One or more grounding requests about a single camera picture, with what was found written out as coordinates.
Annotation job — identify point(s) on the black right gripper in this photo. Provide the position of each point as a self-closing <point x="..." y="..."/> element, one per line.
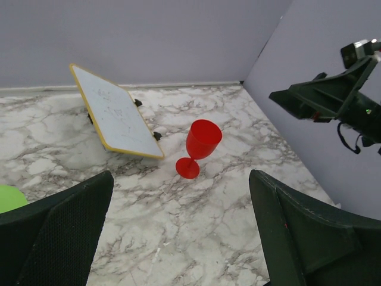
<point x="338" y="97"/>

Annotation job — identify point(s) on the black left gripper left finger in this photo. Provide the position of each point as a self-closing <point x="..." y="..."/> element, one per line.
<point x="53" y="241"/>

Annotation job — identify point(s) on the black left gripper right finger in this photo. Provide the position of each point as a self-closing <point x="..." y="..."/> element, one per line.
<point x="308" y="242"/>

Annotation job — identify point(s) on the red wine glass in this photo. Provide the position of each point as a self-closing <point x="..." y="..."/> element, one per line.
<point x="202" y="139"/>

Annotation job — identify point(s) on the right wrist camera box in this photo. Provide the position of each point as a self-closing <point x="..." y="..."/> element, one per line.
<point x="357" y="50"/>

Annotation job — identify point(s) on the small whiteboard yellow frame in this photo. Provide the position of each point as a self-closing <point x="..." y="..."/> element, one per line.
<point x="115" y="116"/>

